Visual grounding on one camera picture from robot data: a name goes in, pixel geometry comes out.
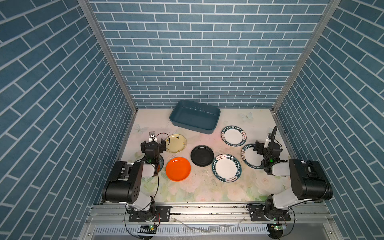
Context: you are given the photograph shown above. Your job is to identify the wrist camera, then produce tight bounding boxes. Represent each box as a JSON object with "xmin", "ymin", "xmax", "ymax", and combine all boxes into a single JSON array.
[
  {"xmin": 149, "ymin": 132, "xmax": 157, "ymax": 142},
  {"xmin": 264, "ymin": 133, "xmax": 272, "ymax": 149}
]

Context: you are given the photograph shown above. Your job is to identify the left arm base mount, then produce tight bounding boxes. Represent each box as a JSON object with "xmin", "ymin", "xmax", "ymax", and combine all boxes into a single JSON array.
[{"xmin": 128, "ymin": 205, "xmax": 171, "ymax": 223}]

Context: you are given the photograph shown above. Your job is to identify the black plate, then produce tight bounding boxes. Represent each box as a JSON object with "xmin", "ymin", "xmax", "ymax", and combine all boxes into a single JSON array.
[{"xmin": 191, "ymin": 145, "xmax": 215, "ymax": 167}]

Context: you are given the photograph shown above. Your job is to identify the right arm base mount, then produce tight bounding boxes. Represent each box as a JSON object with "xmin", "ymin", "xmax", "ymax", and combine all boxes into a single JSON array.
[{"xmin": 245, "ymin": 203, "xmax": 291, "ymax": 222}]

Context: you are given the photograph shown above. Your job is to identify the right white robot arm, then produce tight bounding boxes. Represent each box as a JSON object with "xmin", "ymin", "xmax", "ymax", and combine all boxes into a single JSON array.
[{"xmin": 254, "ymin": 141, "xmax": 333, "ymax": 214}]

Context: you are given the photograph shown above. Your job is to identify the teal patterned plate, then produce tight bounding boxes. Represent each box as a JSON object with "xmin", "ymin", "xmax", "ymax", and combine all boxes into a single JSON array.
[{"xmin": 158, "ymin": 155, "xmax": 164, "ymax": 172}]

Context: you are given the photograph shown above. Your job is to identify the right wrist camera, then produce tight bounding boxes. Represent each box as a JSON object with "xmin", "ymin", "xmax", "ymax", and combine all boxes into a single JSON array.
[{"xmin": 264, "ymin": 133, "xmax": 272, "ymax": 149}]

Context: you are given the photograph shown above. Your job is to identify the green rimmed white plate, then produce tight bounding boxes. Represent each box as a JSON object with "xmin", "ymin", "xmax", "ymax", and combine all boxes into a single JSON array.
[
  {"xmin": 221, "ymin": 125, "xmax": 247, "ymax": 147},
  {"xmin": 241, "ymin": 144, "xmax": 264, "ymax": 170},
  {"xmin": 212, "ymin": 154, "xmax": 242, "ymax": 183}
]

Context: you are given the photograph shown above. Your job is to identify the teal plastic bin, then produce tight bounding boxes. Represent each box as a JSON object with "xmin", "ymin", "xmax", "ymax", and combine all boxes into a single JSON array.
[{"xmin": 170, "ymin": 100, "xmax": 221, "ymax": 135}]

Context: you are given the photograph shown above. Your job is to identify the yellow floral plate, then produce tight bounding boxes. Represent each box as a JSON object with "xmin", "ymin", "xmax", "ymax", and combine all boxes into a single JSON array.
[{"xmin": 166, "ymin": 134, "xmax": 187, "ymax": 153}]

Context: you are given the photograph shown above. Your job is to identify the aluminium front rail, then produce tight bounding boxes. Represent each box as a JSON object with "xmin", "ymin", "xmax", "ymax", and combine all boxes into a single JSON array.
[{"xmin": 79, "ymin": 203, "xmax": 342, "ymax": 240}]

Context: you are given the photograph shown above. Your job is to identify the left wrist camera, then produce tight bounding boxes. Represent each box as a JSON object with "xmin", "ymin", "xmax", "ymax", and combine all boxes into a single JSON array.
[{"xmin": 149, "ymin": 132, "xmax": 157, "ymax": 142}]

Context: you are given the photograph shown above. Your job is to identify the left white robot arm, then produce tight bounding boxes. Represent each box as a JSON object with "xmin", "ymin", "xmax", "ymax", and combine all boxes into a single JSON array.
[{"xmin": 102, "ymin": 139, "xmax": 166, "ymax": 216}]

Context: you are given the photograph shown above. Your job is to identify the orange plate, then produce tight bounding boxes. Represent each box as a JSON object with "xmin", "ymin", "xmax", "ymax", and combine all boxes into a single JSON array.
[{"xmin": 166, "ymin": 157, "xmax": 191, "ymax": 182}]

